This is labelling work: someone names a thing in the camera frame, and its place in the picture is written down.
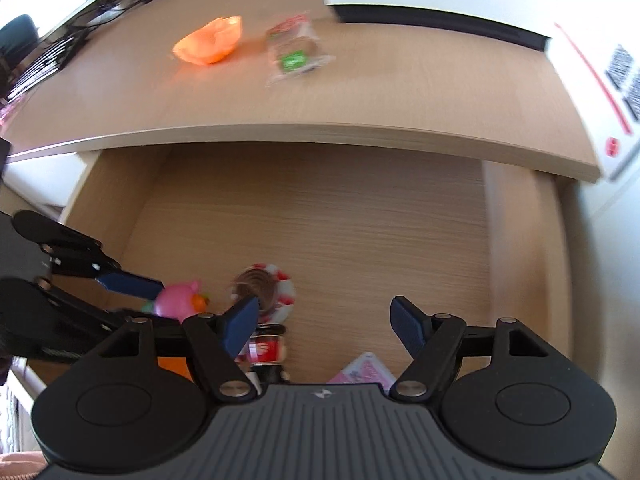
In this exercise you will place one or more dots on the clear snack packet green label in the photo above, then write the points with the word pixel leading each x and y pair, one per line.
pixel 294 48

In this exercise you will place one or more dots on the black keyboard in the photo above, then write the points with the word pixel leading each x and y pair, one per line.
pixel 48 63

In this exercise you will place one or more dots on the pink Volcano snack pack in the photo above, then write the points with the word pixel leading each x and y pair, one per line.
pixel 366 369

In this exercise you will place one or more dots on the small cola bottle keychain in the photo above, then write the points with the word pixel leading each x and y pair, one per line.
pixel 262 358

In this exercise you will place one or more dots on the white box red print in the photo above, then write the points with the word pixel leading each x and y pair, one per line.
pixel 600 71

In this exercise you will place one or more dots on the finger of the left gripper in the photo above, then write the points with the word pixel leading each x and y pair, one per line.
pixel 78 255
pixel 75 317

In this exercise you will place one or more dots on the chocolate flower cupcake toy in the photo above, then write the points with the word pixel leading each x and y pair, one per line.
pixel 272 287

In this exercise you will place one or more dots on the pink round toy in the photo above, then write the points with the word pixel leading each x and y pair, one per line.
pixel 178 301

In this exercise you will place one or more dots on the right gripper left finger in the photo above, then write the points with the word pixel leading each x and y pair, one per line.
pixel 214 341

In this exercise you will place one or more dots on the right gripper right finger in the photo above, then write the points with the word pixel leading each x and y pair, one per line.
pixel 433 342

